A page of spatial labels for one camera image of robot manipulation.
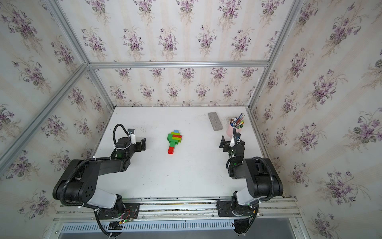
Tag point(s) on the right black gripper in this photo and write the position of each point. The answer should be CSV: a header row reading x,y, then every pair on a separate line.
x,y
226,143

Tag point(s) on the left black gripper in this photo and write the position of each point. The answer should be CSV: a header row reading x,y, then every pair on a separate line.
x,y
138,147

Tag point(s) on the small red lego brick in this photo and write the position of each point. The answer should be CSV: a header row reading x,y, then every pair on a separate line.
x,y
171,150

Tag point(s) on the lime long lego brick front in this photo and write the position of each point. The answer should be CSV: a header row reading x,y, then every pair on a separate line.
x,y
176,139

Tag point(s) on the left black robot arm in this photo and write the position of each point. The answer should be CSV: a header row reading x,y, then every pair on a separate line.
x,y
77,187

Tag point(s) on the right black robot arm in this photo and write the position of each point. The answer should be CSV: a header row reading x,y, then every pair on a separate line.
x,y
262,180

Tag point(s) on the pink pen cup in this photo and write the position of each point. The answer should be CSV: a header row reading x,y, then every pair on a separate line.
x,y
230,130

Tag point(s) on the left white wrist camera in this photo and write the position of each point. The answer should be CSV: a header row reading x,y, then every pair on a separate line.
x,y
131,135

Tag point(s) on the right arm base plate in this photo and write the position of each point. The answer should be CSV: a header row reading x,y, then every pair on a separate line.
x,y
231,209

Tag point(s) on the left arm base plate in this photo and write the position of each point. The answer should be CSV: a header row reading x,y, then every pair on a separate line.
x,y
129,212

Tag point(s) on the aluminium mounting rail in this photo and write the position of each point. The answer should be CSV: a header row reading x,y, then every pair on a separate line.
x,y
206,208

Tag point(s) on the white slotted cable duct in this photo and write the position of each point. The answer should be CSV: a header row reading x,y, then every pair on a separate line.
x,y
149,226

